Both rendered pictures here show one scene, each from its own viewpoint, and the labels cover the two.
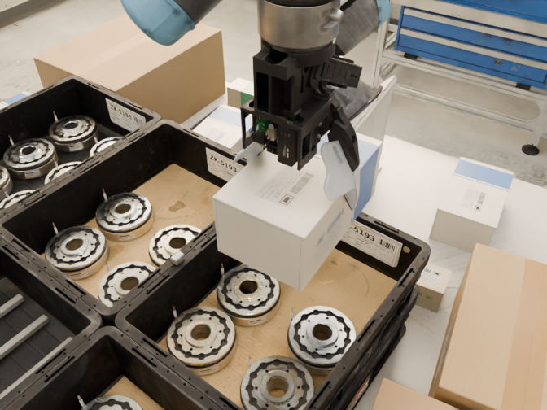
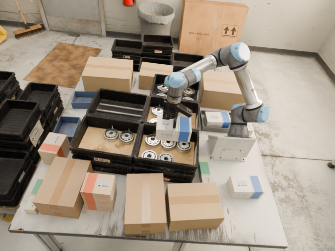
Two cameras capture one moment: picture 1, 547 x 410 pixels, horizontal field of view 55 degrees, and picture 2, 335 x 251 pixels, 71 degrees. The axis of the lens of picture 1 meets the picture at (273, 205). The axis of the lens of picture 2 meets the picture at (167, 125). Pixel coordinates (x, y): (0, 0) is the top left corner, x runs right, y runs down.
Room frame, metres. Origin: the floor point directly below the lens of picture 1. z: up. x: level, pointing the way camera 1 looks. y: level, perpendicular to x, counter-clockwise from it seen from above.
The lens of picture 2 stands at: (-0.10, -0.77, 2.11)
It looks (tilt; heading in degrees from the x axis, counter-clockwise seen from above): 47 degrees down; 53
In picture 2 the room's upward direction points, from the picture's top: 8 degrees clockwise
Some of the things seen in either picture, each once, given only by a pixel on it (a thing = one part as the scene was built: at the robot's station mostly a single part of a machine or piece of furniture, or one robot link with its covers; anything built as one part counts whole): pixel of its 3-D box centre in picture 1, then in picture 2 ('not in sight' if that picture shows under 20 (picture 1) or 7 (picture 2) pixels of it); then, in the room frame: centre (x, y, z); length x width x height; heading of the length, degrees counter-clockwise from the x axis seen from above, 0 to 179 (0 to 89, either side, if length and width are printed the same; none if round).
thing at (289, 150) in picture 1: (292, 95); (171, 108); (0.46, -0.02, 1.25); 0.09 x 0.08 x 0.12; 148
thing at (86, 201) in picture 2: not in sight; (100, 192); (0.00, -0.08, 0.81); 0.16 x 0.12 x 0.07; 148
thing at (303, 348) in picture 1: (321, 334); (166, 159); (0.44, -0.07, 0.86); 0.10 x 0.10 x 0.01
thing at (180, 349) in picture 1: (201, 334); (152, 139); (0.44, 0.11, 0.86); 0.10 x 0.10 x 0.01
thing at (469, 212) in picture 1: (472, 204); (245, 187); (0.85, -0.44, 0.75); 0.20 x 0.12 x 0.09; 151
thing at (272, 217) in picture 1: (301, 195); (173, 128); (0.49, -0.04, 1.10); 0.20 x 0.12 x 0.09; 148
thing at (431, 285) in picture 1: (384, 269); (204, 173); (0.67, -0.22, 0.73); 0.24 x 0.06 x 0.06; 62
